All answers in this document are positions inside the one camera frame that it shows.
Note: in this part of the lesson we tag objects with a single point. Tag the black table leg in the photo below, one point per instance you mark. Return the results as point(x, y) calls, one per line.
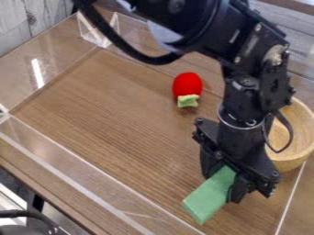
point(37, 203)

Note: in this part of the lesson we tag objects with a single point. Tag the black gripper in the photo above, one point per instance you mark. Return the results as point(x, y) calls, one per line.
point(238, 148)

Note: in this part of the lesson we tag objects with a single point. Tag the red plush strawberry toy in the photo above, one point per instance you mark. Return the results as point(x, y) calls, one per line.
point(187, 89)

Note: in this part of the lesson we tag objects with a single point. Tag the clear acrylic tray wall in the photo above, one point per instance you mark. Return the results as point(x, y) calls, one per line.
point(103, 205)

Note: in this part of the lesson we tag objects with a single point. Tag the green rectangular block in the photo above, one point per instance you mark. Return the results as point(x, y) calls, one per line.
point(208, 197)

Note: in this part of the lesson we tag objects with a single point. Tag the clear acrylic corner bracket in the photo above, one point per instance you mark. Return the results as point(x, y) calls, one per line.
point(89, 32)

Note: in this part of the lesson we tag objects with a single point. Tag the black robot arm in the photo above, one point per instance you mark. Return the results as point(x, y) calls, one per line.
point(224, 30)

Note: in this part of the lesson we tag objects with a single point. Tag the light wooden bowl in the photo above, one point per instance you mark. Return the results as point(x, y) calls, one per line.
point(300, 117)

